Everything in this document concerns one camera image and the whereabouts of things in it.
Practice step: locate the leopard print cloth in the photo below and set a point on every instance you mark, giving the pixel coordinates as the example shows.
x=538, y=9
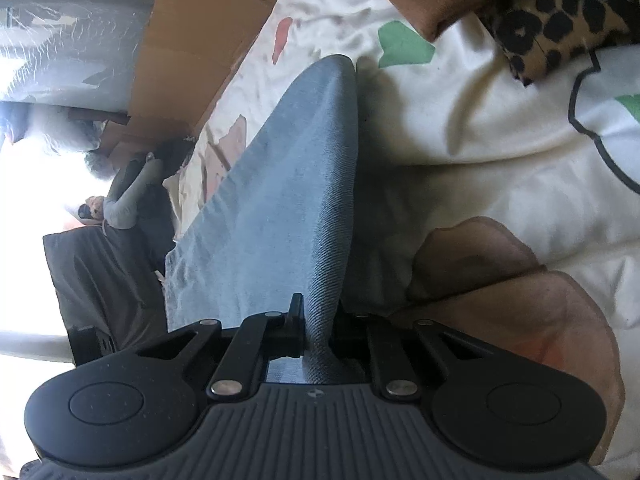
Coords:
x=555, y=15

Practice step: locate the black garment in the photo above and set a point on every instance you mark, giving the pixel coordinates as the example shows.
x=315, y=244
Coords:
x=172, y=157

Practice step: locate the low cardboard box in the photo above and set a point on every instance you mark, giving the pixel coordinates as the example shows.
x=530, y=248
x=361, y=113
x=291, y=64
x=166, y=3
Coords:
x=185, y=60

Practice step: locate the grey wrapped appliance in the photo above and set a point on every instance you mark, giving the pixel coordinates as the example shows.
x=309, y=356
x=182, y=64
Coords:
x=65, y=35

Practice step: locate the white bear print bed sheet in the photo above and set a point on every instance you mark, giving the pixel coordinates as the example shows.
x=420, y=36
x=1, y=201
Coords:
x=475, y=135

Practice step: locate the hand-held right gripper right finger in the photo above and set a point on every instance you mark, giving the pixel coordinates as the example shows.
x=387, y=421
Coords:
x=377, y=355

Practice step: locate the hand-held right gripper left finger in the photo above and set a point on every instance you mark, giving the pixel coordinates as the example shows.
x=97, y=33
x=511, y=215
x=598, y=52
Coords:
x=296, y=320

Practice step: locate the white printed cloth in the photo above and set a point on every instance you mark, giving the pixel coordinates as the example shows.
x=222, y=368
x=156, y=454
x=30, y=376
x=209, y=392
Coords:
x=605, y=120

